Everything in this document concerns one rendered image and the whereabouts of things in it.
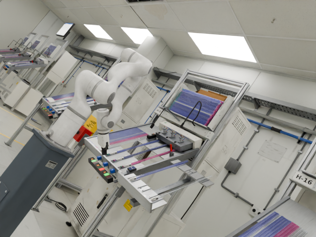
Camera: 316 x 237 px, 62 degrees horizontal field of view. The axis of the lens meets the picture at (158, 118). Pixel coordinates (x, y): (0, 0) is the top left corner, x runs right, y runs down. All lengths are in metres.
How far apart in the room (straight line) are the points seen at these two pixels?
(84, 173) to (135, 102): 1.10
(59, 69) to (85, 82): 4.93
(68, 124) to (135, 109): 2.10
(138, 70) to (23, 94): 4.80
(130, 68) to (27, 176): 0.80
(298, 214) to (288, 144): 1.99
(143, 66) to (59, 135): 0.65
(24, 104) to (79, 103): 4.97
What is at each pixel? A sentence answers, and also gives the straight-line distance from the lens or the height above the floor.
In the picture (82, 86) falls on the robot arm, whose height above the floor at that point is 1.02.
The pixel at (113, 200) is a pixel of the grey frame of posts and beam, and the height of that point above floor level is 0.56.
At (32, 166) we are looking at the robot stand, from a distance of 1.42.
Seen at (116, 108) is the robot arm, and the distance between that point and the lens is 1.74.
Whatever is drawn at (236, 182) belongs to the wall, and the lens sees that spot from 3.61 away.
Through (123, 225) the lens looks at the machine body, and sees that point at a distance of 2.11.
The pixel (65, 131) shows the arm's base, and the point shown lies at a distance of 1.43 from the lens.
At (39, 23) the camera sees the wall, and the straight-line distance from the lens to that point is 10.42.
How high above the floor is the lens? 0.94
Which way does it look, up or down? 7 degrees up
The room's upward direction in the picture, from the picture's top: 36 degrees clockwise
